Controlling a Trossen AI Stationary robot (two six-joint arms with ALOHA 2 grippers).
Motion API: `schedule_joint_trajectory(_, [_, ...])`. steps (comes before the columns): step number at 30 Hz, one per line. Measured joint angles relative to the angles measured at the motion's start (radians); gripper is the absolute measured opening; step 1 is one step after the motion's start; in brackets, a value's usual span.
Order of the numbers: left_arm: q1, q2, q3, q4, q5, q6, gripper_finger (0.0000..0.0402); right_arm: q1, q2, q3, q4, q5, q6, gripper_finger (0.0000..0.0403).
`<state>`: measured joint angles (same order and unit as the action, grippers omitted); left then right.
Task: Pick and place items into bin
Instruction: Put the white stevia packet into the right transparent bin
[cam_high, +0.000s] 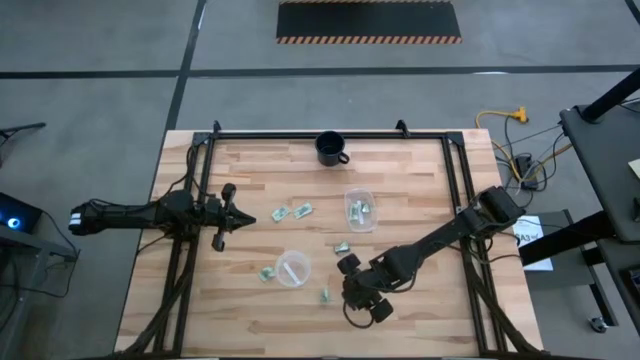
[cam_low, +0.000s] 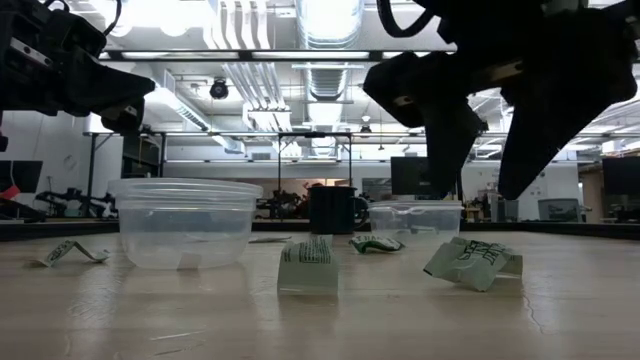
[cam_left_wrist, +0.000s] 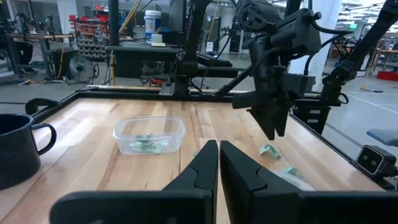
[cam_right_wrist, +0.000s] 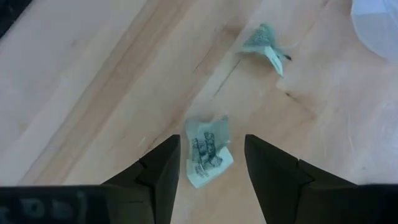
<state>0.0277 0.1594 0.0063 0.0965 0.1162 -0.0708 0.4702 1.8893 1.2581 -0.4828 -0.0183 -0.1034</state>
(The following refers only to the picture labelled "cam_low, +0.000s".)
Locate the silver ceiling duct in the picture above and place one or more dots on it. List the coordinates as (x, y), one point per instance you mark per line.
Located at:
(330, 25)

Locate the clear round plastic container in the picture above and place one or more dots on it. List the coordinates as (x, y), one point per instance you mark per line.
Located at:
(185, 225)

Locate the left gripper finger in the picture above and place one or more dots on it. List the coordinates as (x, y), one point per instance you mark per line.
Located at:
(110, 87)
(125, 120)

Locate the red angled bar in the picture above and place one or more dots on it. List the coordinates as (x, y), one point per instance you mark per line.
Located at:
(9, 192)

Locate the black background robot arms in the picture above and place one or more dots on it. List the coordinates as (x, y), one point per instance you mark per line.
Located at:
(75, 202)

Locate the black table frame rail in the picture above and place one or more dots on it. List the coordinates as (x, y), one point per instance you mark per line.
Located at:
(50, 230)

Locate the black overhead frame beam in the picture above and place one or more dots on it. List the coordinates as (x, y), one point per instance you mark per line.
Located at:
(240, 55)

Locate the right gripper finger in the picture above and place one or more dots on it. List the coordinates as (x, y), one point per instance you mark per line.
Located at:
(440, 140)
(550, 125)

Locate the black storage rack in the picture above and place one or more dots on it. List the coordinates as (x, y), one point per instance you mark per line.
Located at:
(142, 155)

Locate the white pillar with signs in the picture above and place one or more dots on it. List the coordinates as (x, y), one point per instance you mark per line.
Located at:
(537, 200)

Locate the clear rectangular plastic container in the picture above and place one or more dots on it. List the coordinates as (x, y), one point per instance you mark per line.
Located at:
(440, 220)

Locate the grey crate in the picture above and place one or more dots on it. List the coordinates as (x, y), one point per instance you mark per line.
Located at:
(559, 210)

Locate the black ceiling spotlight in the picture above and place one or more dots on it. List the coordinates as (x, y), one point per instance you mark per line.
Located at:
(219, 89)

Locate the black computer monitor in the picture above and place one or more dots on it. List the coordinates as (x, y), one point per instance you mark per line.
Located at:
(407, 175)
(25, 175)
(622, 175)

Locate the dark blue enamel mug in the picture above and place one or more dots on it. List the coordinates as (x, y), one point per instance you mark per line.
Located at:
(332, 210)

